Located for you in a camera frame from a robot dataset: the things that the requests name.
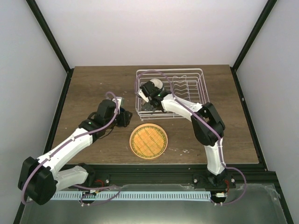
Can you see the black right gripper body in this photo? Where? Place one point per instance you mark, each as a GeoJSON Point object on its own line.
{"type": "Point", "coordinates": [147, 107]}

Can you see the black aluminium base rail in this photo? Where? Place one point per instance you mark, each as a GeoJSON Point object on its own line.
{"type": "Point", "coordinates": [185, 174]}

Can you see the black frame post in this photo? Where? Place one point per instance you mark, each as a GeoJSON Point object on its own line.
{"type": "Point", "coordinates": [267, 9]}
{"type": "Point", "coordinates": [48, 33]}

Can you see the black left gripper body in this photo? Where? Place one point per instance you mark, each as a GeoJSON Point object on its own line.
{"type": "Point", "coordinates": [123, 122]}

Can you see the white bowl teal outside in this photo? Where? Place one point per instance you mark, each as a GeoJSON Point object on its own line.
{"type": "Point", "coordinates": [158, 83]}

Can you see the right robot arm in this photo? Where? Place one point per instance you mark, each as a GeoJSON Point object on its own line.
{"type": "Point", "coordinates": [207, 125]}

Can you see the right black frame post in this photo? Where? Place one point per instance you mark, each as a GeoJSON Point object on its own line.
{"type": "Point", "coordinates": [267, 9]}

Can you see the light blue slotted cable duct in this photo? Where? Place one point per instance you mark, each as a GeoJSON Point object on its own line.
{"type": "Point", "coordinates": [136, 195]}

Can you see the left black frame post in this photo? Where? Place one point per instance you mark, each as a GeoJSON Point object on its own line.
{"type": "Point", "coordinates": [48, 33]}

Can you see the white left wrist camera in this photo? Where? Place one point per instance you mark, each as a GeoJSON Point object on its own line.
{"type": "Point", "coordinates": [120, 102]}

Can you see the white wire dish rack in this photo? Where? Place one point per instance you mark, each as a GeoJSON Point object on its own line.
{"type": "Point", "coordinates": [188, 84]}

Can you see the round bamboo steamer tray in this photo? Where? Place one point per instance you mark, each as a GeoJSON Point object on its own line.
{"type": "Point", "coordinates": [148, 141]}

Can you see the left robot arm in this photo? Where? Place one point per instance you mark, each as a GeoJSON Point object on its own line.
{"type": "Point", "coordinates": [42, 177]}

